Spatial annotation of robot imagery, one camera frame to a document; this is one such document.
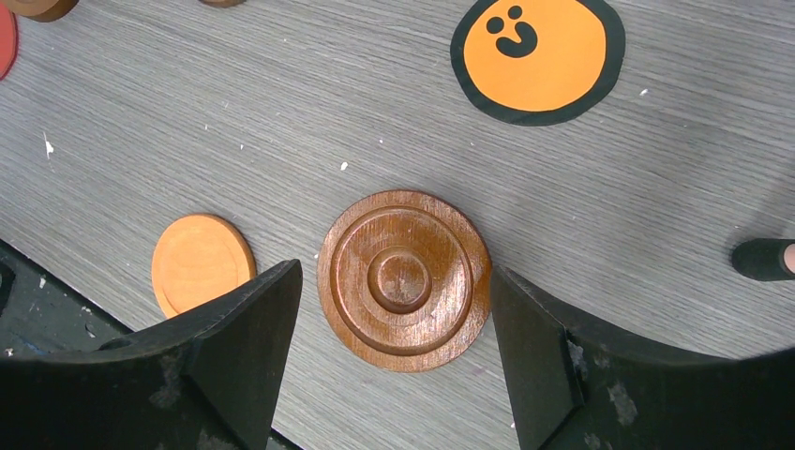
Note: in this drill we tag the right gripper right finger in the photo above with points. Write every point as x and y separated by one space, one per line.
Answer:
576 381

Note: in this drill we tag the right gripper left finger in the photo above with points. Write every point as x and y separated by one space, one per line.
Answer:
208 378

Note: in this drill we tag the brown ridged wooden coaster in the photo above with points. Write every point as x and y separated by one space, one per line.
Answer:
42 11

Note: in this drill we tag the light orange round coaster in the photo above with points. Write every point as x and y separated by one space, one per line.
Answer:
197 259

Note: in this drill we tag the dark brown ridged coaster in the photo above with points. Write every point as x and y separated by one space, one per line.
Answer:
403 280

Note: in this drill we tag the orange black smiley coaster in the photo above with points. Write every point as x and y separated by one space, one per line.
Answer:
537 63

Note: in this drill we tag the dark walnut round coaster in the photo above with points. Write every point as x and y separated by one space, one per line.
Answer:
222 3

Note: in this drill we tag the red apple smiley coaster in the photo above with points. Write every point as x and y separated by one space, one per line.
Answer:
9 40

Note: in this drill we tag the pink tripod legs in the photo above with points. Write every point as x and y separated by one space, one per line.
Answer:
764 259

